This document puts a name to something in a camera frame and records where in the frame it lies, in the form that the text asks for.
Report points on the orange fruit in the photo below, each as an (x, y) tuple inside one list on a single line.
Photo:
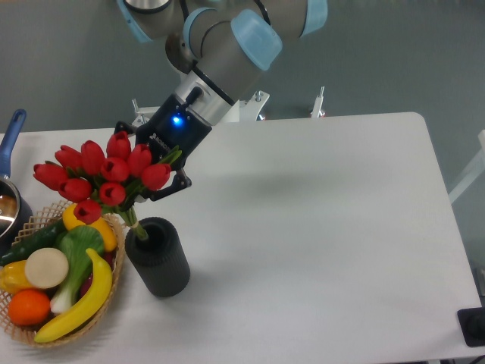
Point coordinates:
[(29, 307)]

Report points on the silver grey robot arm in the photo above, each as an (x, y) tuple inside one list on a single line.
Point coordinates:
[(222, 48)]

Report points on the beige round disc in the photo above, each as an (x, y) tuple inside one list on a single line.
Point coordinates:
[(46, 268)]

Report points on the dark red fruit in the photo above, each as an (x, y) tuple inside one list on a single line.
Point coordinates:
[(109, 258)]

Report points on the blue handled saucepan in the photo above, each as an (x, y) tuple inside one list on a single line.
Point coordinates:
[(15, 211)]

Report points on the green cucumber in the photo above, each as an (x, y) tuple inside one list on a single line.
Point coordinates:
[(42, 238)]

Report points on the dark grey ribbed vase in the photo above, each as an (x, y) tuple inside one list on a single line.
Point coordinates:
[(161, 261)]

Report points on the yellow banana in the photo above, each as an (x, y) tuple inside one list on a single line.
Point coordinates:
[(85, 308)]

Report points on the yellow bell pepper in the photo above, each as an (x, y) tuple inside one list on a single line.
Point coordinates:
[(13, 277)]

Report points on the woven wicker basket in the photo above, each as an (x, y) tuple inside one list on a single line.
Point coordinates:
[(42, 218)]

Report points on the white frame at right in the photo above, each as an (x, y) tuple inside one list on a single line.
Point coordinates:
[(470, 173)]

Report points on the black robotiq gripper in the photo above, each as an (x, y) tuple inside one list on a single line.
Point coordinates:
[(173, 124)]

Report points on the black device at table edge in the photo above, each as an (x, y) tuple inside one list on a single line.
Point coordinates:
[(472, 325)]

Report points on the red tulip bouquet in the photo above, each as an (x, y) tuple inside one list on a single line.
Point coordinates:
[(107, 181)]

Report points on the green bok choy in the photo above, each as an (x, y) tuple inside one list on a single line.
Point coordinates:
[(73, 244)]

